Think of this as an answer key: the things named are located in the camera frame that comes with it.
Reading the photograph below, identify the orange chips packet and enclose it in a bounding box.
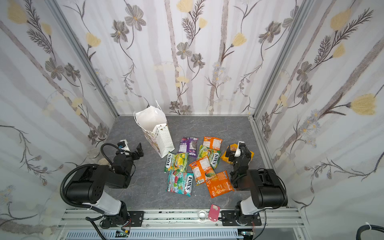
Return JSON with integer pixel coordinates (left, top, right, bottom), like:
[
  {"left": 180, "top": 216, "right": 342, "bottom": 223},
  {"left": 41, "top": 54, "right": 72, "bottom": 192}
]
[{"left": 206, "top": 171, "right": 235, "bottom": 199}]

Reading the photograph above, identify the white paper gift bag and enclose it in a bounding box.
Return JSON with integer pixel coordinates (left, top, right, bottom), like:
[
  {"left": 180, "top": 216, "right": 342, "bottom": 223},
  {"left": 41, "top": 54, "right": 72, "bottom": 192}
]
[{"left": 134, "top": 102, "right": 175, "bottom": 158}]

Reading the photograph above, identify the orange Savoria snack packet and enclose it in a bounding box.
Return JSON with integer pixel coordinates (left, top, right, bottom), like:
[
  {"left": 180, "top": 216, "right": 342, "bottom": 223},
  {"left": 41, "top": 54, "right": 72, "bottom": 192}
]
[{"left": 189, "top": 157, "right": 216, "bottom": 186}]

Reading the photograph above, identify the green Fox's mango tea bag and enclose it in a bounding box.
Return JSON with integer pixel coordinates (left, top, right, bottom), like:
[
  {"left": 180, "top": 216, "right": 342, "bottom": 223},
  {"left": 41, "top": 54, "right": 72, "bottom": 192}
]
[{"left": 164, "top": 153, "right": 189, "bottom": 173}]

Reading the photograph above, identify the teal Fox's fruits candy bag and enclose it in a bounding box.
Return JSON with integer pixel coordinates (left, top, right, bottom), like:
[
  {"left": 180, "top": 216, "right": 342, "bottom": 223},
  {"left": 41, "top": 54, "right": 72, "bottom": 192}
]
[{"left": 167, "top": 170, "right": 194, "bottom": 197}]

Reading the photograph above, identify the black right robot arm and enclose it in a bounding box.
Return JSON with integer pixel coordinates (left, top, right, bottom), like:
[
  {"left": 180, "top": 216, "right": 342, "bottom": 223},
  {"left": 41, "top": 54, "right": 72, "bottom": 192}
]
[{"left": 221, "top": 148, "right": 288, "bottom": 227}]

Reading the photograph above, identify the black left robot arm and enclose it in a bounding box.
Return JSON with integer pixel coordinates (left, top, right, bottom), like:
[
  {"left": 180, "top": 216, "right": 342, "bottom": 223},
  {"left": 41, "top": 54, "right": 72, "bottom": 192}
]
[{"left": 60, "top": 141, "right": 144, "bottom": 230}]

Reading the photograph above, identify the purple Fox's berries candy bag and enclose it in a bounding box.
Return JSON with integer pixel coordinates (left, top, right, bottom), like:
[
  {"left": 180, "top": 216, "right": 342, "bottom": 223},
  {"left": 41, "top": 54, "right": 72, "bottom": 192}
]
[{"left": 178, "top": 137, "right": 198, "bottom": 157}]

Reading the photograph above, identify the yellow snack box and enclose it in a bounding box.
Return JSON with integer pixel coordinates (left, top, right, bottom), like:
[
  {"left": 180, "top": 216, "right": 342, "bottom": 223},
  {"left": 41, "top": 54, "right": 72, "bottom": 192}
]
[{"left": 221, "top": 144, "right": 254, "bottom": 161}]

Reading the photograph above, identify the small orange snack packet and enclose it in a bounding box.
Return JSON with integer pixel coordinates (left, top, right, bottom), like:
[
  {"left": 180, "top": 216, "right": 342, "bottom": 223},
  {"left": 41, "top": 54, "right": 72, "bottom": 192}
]
[{"left": 203, "top": 137, "right": 223, "bottom": 151}]

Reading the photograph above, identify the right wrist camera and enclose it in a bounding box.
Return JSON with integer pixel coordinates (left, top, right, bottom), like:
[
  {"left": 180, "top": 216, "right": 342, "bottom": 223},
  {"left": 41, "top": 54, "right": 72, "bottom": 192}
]
[{"left": 235, "top": 141, "right": 246, "bottom": 158}]

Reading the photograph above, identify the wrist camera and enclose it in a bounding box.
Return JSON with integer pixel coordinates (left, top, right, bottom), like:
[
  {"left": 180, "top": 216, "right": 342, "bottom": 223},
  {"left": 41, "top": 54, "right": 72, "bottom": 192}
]
[
  {"left": 117, "top": 140, "right": 130, "bottom": 152},
  {"left": 235, "top": 141, "right": 246, "bottom": 158}
]

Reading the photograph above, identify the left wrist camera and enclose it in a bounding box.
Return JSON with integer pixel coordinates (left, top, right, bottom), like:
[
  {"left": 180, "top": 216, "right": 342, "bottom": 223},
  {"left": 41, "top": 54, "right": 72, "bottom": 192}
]
[{"left": 117, "top": 140, "right": 130, "bottom": 152}]

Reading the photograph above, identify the pink tag on rail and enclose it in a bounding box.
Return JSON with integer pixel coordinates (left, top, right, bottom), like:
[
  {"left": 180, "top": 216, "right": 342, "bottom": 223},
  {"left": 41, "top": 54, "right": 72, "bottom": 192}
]
[{"left": 208, "top": 204, "right": 221, "bottom": 222}]

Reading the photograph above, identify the white round knob on rail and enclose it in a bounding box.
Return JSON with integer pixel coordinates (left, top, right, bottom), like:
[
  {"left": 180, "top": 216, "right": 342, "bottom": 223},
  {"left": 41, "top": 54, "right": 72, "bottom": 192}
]
[{"left": 198, "top": 210, "right": 208, "bottom": 222}]

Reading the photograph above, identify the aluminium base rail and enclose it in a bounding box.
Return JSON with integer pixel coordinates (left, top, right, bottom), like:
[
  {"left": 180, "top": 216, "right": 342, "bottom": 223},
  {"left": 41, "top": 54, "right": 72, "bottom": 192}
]
[{"left": 55, "top": 208, "right": 310, "bottom": 240}]

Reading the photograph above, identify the black cable bottom right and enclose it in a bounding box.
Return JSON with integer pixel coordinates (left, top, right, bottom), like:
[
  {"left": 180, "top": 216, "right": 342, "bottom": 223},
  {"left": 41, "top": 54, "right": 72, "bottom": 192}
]
[{"left": 355, "top": 222, "right": 384, "bottom": 240}]

